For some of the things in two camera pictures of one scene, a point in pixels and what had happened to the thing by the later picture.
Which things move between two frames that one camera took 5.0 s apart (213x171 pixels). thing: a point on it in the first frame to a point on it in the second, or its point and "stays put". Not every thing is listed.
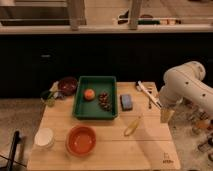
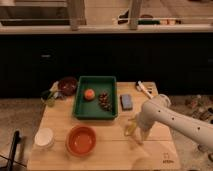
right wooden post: (134, 14) stays put
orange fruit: (89, 94) stays put
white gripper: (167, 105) to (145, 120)
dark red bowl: (67, 86) stays put
